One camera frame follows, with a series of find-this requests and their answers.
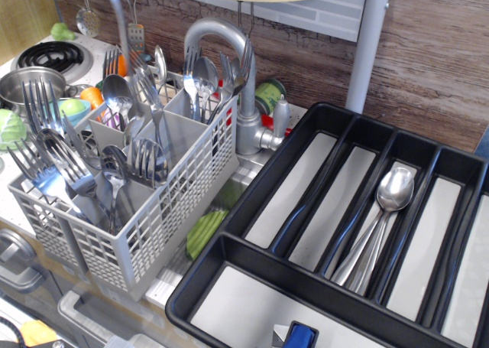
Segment orange toy carrot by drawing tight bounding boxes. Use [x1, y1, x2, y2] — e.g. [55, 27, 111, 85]
[79, 86, 104, 110]

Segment green toy can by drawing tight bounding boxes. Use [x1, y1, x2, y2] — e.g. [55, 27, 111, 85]
[255, 79, 287, 115]

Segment grey metal post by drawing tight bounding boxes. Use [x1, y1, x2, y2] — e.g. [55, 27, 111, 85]
[345, 0, 389, 114]

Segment steel spoons in tray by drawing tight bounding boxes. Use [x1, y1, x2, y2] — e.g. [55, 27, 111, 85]
[331, 167, 414, 295]

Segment hanging toy skimmer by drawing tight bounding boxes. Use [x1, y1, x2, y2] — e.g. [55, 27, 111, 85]
[76, 0, 100, 38]

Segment black cutlery tray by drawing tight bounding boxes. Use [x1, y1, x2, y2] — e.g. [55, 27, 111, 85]
[166, 103, 488, 347]

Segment steel spoon near faucet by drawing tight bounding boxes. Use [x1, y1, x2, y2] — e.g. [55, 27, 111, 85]
[193, 57, 219, 122]

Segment steel pot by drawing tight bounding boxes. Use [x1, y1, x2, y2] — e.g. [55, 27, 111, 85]
[1, 67, 70, 117]

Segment small green toy vegetable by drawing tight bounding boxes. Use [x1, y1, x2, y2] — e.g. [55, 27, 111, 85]
[50, 22, 76, 41]

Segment grey plastic cutlery basket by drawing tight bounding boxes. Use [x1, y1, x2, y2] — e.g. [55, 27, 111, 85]
[8, 91, 238, 300]

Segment teal bowl with green ball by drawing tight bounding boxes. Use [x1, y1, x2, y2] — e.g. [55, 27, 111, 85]
[57, 98, 92, 127]

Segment silver toy faucet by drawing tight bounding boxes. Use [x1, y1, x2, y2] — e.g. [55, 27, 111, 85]
[184, 18, 290, 154]

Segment yellow toy bottom left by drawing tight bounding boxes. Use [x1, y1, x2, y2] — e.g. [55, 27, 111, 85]
[20, 320, 58, 347]

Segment blue object bottom edge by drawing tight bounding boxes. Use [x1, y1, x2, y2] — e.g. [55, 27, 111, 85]
[271, 321, 319, 348]

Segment steel fork near faucet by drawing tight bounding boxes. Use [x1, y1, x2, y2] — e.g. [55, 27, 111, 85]
[183, 46, 200, 121]

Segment black stove burner coil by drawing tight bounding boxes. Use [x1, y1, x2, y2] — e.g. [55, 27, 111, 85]
[15, 41, 85, 73]

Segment steel spoon centre basket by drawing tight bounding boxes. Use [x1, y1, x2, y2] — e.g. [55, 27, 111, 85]
[102, 74, 134, 132]

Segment green striped toy vegetable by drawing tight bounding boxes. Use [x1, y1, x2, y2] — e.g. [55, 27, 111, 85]
[186, 210, 228, 261]

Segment steel fork back left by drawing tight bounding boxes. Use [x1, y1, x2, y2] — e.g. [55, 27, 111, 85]
[21, 77, 64, 135]

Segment steel fork front left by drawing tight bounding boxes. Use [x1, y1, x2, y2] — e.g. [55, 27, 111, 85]
[8, 139, 92, 224]

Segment hanging toy spatula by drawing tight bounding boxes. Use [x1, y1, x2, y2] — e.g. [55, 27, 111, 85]
[126, 0, 145, 54]

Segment green toy cabbage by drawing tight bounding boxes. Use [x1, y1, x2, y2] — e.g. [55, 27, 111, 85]
[1, 109, 27, 151]

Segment big steel spoon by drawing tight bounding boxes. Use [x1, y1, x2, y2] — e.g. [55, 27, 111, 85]
[109, 0, 138, 99]

